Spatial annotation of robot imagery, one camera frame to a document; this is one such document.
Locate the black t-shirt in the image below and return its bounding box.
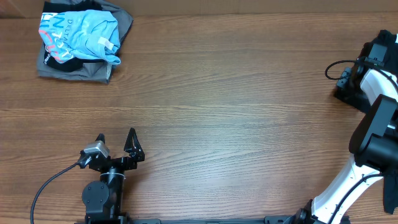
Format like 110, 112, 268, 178
333, 30, 397, 113

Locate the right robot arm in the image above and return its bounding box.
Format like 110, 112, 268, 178
288, 66, 397, 223

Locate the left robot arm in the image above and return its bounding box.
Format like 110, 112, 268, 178
78, 128, 145, 223

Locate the grey folded garment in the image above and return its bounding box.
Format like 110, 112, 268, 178
36, 0, 134, 84

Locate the light blue printed shirt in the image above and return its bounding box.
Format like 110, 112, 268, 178
39, 9, 121, 65

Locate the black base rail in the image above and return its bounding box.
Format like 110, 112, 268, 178
74, 215, 351, 224

